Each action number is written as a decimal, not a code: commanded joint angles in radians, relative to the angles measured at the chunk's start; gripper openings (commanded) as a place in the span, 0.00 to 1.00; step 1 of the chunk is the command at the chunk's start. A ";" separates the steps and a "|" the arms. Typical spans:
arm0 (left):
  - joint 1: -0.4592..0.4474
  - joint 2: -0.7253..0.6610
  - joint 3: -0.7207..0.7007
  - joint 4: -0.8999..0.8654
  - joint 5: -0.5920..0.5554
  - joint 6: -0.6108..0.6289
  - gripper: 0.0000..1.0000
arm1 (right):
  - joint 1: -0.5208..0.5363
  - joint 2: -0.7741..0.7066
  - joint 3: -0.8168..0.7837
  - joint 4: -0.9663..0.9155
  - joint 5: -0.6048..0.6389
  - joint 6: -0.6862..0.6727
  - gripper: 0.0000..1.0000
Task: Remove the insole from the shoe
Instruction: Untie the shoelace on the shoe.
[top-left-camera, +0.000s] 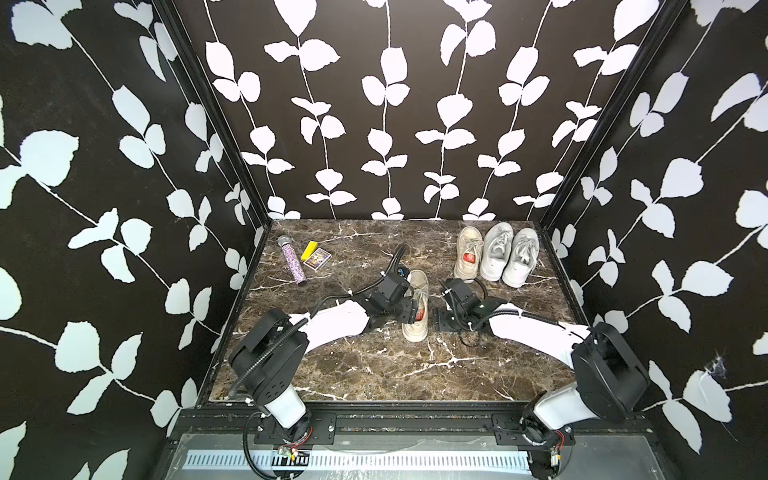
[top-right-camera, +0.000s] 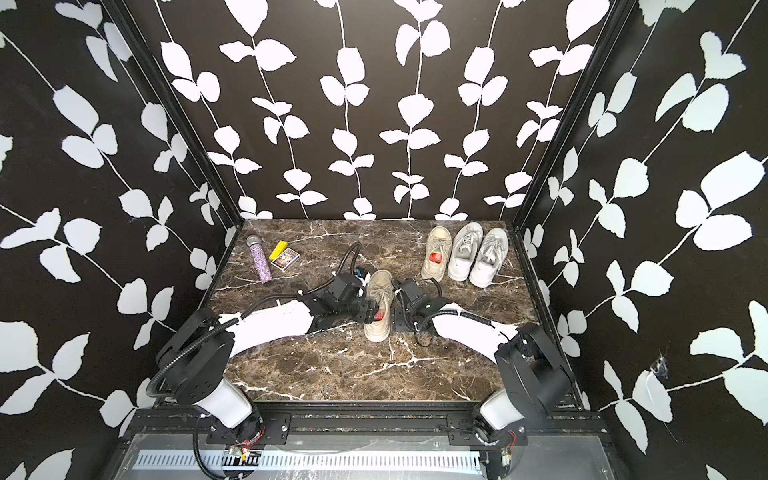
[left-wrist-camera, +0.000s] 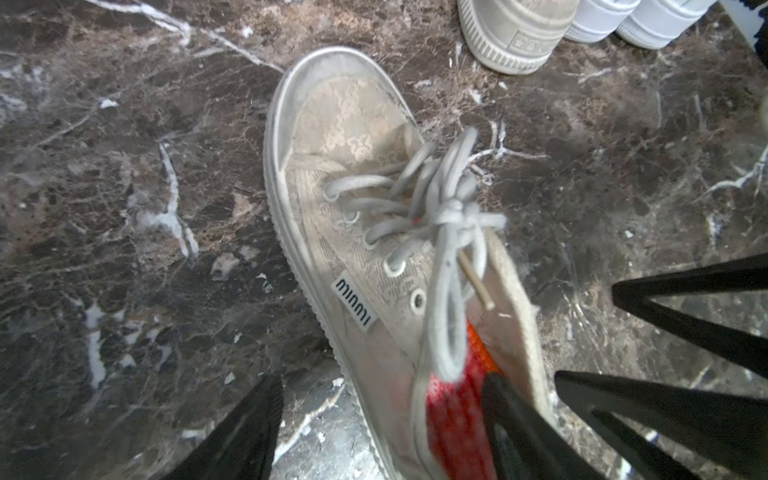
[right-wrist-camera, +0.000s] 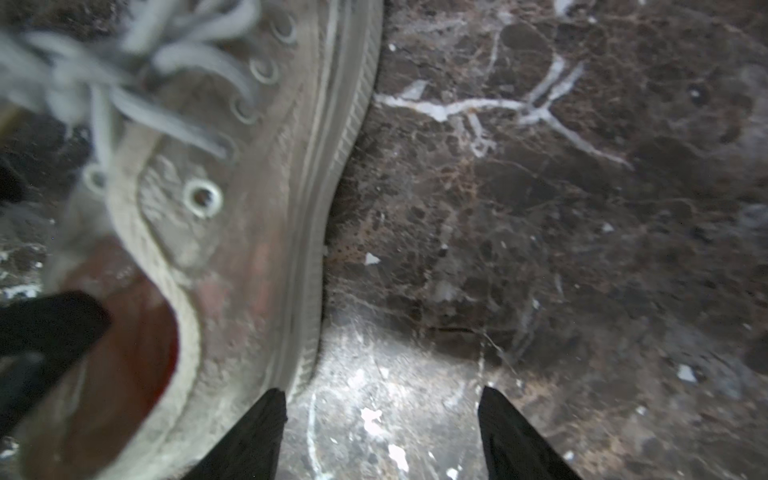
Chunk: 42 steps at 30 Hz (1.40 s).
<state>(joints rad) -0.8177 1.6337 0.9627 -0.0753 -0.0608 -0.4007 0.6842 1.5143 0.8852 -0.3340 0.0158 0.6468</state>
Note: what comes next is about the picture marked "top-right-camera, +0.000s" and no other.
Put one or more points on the yellow small block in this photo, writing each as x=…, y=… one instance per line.
x=278, y=250

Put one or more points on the white ventilation grille strip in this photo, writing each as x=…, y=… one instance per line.
x=278, y=460

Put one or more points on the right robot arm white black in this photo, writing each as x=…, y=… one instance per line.
x=534, y=374

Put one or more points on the white sneaker outer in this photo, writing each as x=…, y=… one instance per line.
x=490, y=258

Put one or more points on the white sneaker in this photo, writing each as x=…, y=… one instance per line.
x=465, y=248
x=490, y=258

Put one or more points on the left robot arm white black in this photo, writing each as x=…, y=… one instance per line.
x=191, y=365

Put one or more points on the beige lace sneaker one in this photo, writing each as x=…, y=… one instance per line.
x=438, y=250
x=381, y=290

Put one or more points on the purple glitter bottle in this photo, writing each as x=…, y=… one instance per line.
x=260, y=260

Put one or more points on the white sneaker inner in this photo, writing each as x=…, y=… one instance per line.
x=465, y=248

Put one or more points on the purple card box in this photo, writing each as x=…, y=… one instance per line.
x=286, y=259

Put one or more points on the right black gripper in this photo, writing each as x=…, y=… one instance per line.
x=398, y=323

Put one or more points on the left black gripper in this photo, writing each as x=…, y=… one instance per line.
x=367, y=311

